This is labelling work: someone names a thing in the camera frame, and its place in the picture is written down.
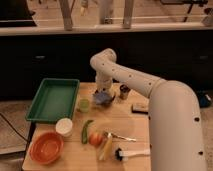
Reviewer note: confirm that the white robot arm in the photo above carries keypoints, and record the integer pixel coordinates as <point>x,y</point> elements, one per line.
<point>175,128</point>

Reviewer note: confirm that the green plastic tray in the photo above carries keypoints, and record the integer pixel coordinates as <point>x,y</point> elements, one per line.
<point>55,99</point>

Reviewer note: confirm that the metal spoon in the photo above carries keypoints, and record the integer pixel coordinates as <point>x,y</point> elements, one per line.
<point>120,137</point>

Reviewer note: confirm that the black white brush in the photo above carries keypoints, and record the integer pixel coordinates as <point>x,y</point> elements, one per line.
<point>120,154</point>

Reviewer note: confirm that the dark pepper shaker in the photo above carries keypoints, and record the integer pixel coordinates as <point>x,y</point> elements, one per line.
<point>124,91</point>

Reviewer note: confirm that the dark brown bowl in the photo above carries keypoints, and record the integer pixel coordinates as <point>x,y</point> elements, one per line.
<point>109,103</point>

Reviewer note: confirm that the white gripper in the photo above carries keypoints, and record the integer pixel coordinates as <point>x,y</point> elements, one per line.
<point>103,85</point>

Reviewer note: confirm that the white paper cup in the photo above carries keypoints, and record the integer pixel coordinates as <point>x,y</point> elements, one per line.
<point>64,127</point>

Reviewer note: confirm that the blue floor device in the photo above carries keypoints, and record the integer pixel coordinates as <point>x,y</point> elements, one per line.
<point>204,99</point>

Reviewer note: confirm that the green plastic cup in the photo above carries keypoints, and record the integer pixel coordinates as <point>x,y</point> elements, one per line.
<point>83,105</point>

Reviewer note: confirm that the green chili pepper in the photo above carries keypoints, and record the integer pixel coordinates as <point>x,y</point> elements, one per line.
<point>84,133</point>

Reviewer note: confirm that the orange plastic bowl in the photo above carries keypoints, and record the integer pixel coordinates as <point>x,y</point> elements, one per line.
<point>46,148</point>

